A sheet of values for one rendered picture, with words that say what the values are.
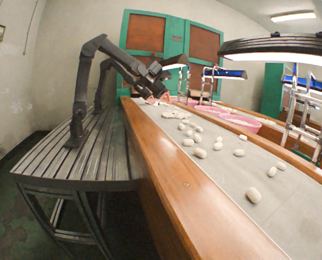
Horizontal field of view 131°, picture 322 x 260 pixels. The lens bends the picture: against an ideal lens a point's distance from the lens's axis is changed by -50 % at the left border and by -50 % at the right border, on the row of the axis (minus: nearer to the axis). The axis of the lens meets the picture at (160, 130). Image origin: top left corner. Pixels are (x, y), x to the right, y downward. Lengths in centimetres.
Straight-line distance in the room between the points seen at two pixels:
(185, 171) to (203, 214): 10
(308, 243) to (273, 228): 9
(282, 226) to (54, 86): 281
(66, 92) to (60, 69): 43
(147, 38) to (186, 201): 162
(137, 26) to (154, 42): 27
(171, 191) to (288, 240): 21
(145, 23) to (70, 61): 144
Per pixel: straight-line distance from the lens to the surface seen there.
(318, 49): 38
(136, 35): 168
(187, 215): 19
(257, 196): 27
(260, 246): 20
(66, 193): 47
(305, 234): 30
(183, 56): 89
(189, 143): 42
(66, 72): 263
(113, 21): 266
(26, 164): 57
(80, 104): 62
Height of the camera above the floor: 91
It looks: 18 degrees down
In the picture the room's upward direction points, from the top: 4 degrees clockwise
